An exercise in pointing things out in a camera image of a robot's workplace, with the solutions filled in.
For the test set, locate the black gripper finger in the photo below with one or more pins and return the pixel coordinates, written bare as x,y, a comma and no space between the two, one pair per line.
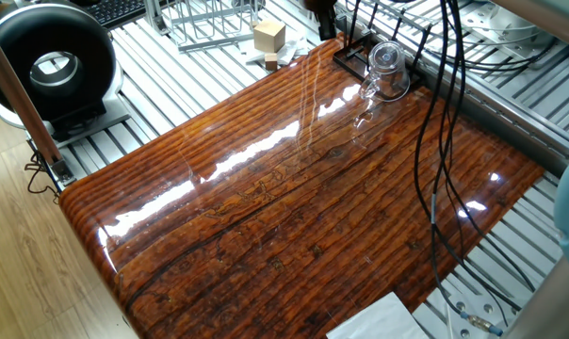
322,23
332,23

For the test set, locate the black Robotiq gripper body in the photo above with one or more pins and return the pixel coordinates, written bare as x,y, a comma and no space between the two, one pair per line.
320,4

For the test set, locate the black metal cup rack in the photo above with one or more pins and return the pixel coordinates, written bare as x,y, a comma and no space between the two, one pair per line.
343,60

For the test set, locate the crumpled paper and box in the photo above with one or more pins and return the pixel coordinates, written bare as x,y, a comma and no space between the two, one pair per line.
291,49

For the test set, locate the small light wooden block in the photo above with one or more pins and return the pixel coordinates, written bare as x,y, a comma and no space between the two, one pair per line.
271,62

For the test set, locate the aluminium plate with holes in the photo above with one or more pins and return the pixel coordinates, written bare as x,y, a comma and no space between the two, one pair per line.
510,28

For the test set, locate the black keyboard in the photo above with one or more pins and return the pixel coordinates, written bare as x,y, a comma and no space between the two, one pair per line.
115,11

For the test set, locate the glossy wood-grain table mat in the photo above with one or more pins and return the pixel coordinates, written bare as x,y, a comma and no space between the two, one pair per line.
289,226

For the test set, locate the white paper sheet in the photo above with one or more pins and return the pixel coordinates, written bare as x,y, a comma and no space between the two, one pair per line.
374,320

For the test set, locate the grey aluminium side rail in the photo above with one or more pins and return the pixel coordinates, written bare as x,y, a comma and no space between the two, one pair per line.
501,127

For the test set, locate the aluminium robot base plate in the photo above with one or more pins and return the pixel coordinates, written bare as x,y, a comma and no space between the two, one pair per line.
430,315

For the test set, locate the aluminium frame post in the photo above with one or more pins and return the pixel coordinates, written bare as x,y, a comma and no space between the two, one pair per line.
16,94

